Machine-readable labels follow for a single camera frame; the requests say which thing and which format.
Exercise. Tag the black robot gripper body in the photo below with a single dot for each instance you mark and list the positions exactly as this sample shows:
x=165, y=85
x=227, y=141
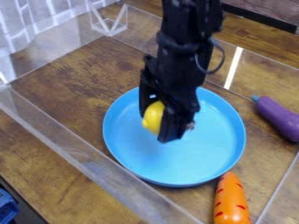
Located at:
x=179, y=67

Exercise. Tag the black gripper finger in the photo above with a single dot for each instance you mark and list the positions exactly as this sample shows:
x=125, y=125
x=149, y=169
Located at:
x=148, y=91
x=177, y=120

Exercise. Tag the yellow lemon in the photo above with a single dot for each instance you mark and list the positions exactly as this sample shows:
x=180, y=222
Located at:
x=152, y=117

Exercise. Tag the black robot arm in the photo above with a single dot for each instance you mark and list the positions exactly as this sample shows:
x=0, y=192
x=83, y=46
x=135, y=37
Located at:
x=191, y=21

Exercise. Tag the blue round tray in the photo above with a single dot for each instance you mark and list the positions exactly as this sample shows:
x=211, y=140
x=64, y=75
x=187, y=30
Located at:
x=176, y=158

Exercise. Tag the purple toy eggplant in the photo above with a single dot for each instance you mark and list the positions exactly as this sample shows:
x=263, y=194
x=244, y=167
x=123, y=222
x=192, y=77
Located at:
x=280, y=117

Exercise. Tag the orange toy carrot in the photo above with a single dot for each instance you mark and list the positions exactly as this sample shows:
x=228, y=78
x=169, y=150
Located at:
x=231, y=205

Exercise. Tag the blue plastic object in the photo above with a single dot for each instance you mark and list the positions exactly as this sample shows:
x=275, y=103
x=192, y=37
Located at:
x=8, y=207

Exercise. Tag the clear acrylic enclosure wall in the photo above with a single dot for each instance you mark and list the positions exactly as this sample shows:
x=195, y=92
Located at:
x=72, y=71

